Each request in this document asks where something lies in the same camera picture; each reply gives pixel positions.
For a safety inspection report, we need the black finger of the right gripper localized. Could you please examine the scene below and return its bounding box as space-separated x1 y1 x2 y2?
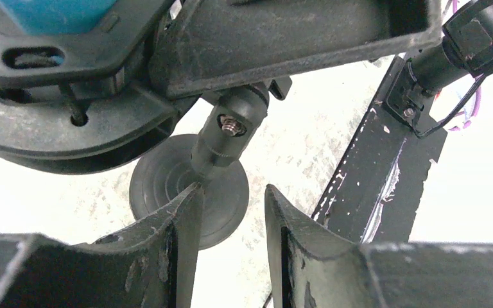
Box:
149 1 442 99

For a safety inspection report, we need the black round-base shock-mount stand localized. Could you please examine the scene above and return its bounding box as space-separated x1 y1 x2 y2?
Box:
0 0 294 252

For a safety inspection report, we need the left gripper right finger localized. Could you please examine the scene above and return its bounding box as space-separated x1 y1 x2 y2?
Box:
264 185 493 307

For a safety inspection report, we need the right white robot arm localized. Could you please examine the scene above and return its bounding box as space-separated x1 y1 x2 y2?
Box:
150 1 493 98

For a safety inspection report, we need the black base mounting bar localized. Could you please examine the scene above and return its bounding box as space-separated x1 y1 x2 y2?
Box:
311 56 447 243

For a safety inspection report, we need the cyan blue microphone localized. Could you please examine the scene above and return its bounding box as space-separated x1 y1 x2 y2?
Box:
0 0 116 35

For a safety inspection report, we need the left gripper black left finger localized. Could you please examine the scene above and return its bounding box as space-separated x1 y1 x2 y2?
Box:
0 183 203 307

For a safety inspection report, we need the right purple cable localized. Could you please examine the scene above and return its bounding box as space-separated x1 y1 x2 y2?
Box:
446 0 485 133

